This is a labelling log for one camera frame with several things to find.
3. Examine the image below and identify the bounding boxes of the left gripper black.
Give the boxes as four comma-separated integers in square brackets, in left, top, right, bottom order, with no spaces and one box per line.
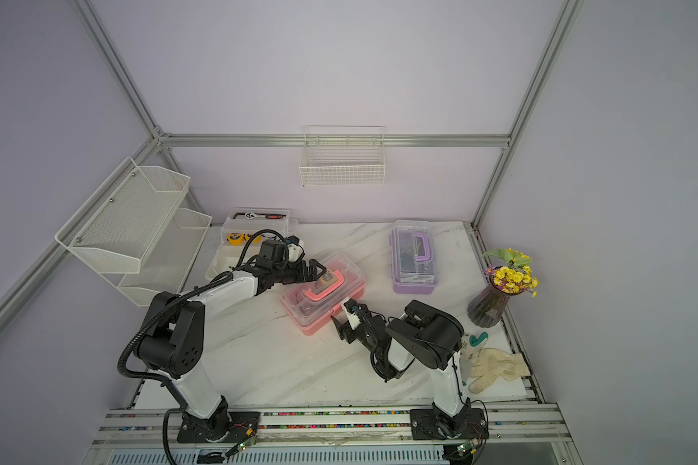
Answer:
[274,260,327,287]

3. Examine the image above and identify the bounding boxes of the pink toolbox clear lid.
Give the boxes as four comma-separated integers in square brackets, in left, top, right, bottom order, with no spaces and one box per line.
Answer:
[280,252,366,336]

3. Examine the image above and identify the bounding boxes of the white toolbox clear lid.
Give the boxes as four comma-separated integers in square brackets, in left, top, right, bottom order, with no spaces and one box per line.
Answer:
[206,207,299,280]

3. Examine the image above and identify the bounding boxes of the purple toolbox clear lid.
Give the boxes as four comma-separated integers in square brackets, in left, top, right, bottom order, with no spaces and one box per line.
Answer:
[390,220,438,296]

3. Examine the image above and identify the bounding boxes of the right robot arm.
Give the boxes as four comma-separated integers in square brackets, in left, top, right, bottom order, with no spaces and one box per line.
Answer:
[331,298,490,445]

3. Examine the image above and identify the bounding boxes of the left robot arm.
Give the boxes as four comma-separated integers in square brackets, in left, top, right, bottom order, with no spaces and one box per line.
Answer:
[116,229,328,444]

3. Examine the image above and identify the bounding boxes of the yellow tape measure left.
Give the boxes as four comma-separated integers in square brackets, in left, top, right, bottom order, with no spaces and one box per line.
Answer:
[226,234,245,246]

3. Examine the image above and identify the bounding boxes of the white green work glove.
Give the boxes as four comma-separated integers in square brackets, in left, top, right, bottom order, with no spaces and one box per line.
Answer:
[461,332,531,394]

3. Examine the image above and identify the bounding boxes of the white two-tier mesh shelf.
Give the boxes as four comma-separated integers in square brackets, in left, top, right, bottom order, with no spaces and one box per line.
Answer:
[55,158,211,307]

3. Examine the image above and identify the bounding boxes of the yellow flowers in vase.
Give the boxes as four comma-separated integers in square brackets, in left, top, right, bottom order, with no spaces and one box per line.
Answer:
[467,248,539,329]

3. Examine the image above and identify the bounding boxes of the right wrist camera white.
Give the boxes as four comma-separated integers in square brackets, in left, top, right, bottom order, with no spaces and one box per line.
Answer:
[341,298,362,331]

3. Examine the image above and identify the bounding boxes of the ratchet wrench red handle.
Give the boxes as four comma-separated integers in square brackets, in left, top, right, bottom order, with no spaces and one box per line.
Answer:
[233,211,288,221]

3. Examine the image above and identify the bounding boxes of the white wire wall basket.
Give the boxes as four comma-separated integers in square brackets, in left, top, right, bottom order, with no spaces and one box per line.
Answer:
[300,125,386,188]

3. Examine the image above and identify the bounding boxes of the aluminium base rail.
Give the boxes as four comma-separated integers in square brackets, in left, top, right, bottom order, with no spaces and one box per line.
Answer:
[83,403,583,464]

